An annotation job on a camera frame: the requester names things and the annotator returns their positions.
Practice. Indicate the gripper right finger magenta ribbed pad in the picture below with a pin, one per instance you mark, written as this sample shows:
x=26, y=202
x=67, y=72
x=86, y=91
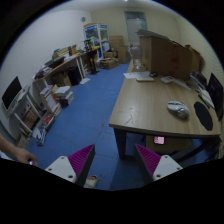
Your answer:
x=153, y=166

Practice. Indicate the blue white display cabinet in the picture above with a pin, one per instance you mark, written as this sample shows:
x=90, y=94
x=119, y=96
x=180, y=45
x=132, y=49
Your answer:
x=98, y=33

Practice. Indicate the white paper sheet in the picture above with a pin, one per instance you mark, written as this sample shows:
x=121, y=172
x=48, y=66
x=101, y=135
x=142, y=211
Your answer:
x=135, y=75

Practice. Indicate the person's forearm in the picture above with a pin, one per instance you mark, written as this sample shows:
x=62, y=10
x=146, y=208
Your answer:
x=6, y=146

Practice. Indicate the pink glowing device under desk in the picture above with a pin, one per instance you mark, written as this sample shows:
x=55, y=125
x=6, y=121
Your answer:
x=159, y=140

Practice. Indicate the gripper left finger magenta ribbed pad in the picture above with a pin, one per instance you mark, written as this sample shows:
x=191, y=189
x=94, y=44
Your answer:
x=75, y=167

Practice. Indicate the stack of books on floor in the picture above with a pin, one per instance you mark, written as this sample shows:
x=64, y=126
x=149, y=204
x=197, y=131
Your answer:
x=64, y=95

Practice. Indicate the white calculator device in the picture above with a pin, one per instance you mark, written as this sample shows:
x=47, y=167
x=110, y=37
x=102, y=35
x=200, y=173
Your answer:
x=167, y=79

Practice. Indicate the white keyboard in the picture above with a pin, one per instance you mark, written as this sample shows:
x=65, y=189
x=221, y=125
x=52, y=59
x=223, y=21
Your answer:
x=145, y=79

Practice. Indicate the person's hand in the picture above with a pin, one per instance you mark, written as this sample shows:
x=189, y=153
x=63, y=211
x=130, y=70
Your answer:
x=24, y=156

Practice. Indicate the black round mouse pad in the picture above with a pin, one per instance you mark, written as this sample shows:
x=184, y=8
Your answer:
x=203, y=116

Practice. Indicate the stacked cardboard boxes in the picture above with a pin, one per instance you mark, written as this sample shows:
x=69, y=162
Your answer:
x=117, y=43

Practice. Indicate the black monitor on shelf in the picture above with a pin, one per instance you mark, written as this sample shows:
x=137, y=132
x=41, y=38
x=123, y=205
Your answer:
x=11, y=92

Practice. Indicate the wooden desk partition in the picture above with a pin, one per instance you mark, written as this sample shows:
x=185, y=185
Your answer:
x=166, y=57

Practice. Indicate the clear water bottle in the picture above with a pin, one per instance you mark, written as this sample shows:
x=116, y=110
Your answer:
x=136, y=54

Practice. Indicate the grey white computer mouse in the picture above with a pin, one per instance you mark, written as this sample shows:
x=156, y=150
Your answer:
x=179, y=109

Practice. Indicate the white shelf rack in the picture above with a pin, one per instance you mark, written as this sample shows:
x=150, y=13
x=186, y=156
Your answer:
x=23, y=113

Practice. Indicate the white door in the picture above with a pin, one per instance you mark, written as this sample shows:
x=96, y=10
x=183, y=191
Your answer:
x=135, y=21

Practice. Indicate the long wooden side desk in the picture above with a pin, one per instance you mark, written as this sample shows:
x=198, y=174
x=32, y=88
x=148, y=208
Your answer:
x=74, y=59

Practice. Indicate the cardboard box on floor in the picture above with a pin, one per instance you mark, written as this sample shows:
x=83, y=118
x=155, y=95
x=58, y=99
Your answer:
x=108, y=63

